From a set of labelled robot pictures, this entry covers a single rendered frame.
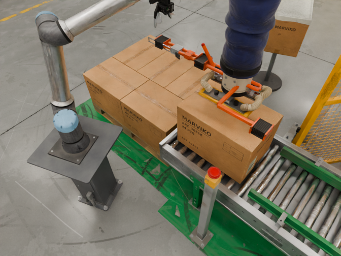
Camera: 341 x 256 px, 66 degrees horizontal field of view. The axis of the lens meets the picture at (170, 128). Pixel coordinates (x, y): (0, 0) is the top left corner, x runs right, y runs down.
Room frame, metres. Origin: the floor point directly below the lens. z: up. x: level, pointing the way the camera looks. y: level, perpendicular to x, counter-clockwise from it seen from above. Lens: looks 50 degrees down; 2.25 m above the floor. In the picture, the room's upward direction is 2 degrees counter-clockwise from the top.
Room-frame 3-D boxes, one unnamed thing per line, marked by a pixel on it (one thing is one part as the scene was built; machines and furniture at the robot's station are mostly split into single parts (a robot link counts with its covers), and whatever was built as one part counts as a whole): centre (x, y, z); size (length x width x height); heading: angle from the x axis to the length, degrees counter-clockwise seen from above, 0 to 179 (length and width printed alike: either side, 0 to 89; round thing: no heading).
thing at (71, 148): (1.14, 0.68, 0.81); 0.19 x 0.19 x 0.10
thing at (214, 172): (0.70, -0.22, 1.02); 0.07 x 0.07 x 0.04
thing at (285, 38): (2.59, -1.26, 0.82); 0.60 x 0.40 x 0.40; 157
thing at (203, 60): (1.37, -0.22, 1.25); 0.10 x 0.08 x 0.06; 137
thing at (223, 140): (1.22, -0.41, 0.75); 0.60 x 0.40 x 0.40; 46
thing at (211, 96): (1.13, -0.34, 1.14); 0.34 x 0.10 x 0.05; 47
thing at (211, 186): (0.70, -0.22, 0.50); 0.07 x 0.07 x 1.00; 46
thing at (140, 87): (2.14, 0.12, 0.34); 1.20 x 1.00 x 0.40; 46
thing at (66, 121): (1.14, 0.68, 0.95); 0.17 x 0.15 x 0.18; 23
